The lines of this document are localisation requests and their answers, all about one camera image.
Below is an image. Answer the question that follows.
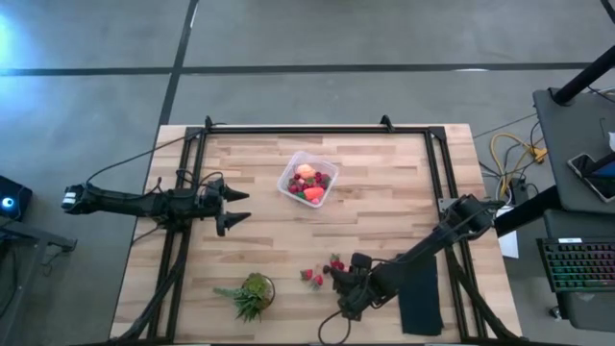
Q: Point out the orange toy carrot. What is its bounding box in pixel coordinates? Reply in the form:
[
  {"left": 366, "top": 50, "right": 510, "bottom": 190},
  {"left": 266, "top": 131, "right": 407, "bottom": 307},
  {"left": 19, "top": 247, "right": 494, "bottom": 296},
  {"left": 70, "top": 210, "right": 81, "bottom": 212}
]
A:
[{"left": 298, "top": 185, "right": 326, "bottom": 203}]

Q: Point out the succulent plant in black bowl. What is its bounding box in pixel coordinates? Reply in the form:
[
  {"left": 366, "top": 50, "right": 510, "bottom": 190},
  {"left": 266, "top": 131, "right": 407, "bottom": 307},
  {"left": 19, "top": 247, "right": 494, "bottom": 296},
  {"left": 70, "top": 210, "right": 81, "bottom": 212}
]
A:
[{"left": 212, "top": 272, "right": 277, "bottom": 323}]

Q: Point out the black cable bundle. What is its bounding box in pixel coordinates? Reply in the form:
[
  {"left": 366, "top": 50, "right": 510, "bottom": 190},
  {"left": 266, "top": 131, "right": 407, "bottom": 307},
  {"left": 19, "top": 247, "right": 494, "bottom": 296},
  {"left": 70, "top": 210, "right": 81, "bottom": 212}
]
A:
[
  {"left": 113, "top": 228, "right": 189, "bottom": 343},
  {"left": 444, "top": 239, "right": 526, "bottom": 343}
]

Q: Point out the grey metal stand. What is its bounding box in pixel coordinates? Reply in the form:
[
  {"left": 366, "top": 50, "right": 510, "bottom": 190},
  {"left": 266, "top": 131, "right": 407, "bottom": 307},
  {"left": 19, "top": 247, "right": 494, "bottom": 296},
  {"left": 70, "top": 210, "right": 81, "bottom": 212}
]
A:
[{"left": 0, "top": 215, "right": 78, "bottom": 333}]

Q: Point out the backlit rainbow keyboard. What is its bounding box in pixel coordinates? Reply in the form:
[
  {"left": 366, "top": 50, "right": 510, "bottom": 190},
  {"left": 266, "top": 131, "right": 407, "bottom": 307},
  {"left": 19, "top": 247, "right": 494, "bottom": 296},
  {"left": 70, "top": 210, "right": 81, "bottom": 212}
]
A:
[{"left": 536, "top": 236, "right": 615, "bottom": 294}]

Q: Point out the orange toy peach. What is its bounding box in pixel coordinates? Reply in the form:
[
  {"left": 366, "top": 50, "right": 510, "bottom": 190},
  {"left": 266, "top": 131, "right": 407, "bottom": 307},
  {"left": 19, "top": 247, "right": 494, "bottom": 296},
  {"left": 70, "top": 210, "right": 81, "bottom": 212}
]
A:
[{"left": 294, "top": 163, "right": 318, "bottom": 181}]

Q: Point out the black aluminium table frame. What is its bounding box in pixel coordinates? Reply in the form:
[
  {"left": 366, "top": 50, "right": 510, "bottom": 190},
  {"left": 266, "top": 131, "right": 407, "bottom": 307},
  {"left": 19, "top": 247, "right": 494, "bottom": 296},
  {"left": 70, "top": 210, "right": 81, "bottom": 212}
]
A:
[{"left": 143, "top": 114, "right": 489, "bottom": 343}]

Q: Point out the dark folded cloth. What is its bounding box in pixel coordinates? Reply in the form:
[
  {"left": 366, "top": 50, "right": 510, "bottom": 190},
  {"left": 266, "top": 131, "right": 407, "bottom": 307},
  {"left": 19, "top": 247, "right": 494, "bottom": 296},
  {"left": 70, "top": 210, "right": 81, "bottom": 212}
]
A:
[{"left": 397, "top": 253, "right": 445, "bottom": 337}]

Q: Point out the grey side table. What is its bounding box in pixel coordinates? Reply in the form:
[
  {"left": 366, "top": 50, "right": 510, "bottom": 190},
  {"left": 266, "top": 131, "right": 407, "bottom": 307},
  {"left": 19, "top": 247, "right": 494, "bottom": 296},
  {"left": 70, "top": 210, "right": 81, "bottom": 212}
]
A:
[{"left": 531, "top": 87, "right": 615, "bottom": 215}]

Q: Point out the white paper sheet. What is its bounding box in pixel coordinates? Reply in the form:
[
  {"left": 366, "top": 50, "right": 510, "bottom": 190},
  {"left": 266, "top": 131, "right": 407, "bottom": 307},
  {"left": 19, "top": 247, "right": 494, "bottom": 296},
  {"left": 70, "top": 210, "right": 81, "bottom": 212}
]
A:
[{"left": 497, "top": 206, "right": 521, "bottom": 260}]

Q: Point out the black round pole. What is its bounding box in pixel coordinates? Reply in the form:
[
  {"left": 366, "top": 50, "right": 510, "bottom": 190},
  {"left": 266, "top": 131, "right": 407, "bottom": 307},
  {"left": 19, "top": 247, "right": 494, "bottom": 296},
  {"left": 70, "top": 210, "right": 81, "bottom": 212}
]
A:
[{"left": 551, "top": 45, "right": 615, "bottom": 106}]

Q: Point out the clear plastic tupperware container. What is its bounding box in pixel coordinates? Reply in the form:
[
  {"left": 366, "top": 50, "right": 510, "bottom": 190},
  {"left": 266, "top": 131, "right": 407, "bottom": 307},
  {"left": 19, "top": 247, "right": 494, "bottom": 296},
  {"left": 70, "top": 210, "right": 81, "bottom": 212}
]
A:
[{"left": 276, "top": 150, "right": 340, "bottom": 210}]

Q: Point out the yellow cable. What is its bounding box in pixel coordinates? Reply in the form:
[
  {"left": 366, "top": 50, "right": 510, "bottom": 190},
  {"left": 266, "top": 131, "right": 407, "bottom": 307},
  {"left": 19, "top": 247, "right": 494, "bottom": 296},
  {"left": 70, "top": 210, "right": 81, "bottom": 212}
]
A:
[{"left": 488, "top": 132, "right": 549, "bottom": 198}]

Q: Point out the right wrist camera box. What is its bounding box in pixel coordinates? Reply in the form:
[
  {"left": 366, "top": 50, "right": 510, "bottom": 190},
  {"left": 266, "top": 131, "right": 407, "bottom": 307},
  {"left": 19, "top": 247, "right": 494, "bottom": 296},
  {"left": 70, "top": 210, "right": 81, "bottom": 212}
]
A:
[{"left": 350, "top": 252, "right": 374, "bottom": 271}]

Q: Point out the black box with blue light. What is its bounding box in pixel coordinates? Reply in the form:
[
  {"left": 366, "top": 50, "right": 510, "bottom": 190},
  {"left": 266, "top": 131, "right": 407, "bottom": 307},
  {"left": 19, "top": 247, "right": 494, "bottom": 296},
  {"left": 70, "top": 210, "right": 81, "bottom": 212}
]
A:
[{"left": 0, "top": 175, "right": 34, "bottom": 222}]

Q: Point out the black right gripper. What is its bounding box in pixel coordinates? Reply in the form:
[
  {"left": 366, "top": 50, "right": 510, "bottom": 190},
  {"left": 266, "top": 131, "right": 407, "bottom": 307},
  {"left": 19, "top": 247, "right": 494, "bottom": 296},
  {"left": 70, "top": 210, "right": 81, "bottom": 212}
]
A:
[{"left": 328, "top": 264, "right": 388, "bottom": 322}]

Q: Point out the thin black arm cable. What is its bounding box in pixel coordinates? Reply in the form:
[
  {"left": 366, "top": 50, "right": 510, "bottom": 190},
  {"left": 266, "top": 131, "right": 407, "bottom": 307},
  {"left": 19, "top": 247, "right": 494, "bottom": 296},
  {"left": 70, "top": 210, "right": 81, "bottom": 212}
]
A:
[{"left": 85, "top": 134, "right": 189, "bottom": 186}]

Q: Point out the tablet with white rim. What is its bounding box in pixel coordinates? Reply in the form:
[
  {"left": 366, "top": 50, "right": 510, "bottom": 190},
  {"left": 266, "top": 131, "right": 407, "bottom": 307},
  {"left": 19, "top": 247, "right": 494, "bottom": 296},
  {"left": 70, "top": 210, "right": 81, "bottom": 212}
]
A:
[{"left": 566, "top": 152, "right": 615, "bottom": 203}]

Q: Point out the grey chair seat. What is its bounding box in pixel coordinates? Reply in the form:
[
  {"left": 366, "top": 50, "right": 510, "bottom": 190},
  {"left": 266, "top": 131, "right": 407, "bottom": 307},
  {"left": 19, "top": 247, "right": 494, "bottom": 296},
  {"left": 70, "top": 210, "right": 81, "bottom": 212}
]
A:
[{"left": 550, "top": 290, "right": 615, "bottom": 334}]

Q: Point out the black diagonal bar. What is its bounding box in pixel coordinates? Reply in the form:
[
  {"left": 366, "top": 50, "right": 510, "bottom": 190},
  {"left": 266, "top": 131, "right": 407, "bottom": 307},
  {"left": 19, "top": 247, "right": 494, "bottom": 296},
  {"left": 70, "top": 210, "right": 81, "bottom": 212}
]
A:
[{"left": 493, "top": 185, "right": 561, "bottom": 237}]

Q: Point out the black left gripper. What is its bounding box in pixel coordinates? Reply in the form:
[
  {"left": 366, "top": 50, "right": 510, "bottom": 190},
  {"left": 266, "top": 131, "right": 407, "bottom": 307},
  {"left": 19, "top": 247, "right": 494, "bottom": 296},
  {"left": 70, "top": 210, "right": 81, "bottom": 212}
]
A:
[{"left": 194, "top": 176, "right": 253, "bottom": 237}]

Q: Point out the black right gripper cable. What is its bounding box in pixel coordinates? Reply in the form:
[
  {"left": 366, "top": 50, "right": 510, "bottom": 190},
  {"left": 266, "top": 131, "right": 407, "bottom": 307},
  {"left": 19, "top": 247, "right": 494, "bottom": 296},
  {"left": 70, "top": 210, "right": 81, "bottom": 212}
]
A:
[{"left": 316, "top": 307, "right": 355, "bottom": 346}]

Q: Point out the black power strip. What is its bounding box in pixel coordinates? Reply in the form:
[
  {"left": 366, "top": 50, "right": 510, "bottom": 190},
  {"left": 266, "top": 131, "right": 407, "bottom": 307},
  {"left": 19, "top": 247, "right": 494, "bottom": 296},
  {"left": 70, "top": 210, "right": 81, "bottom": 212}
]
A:
[{"left": 508, "top": 177, "right": 529, "bottom": 206}]

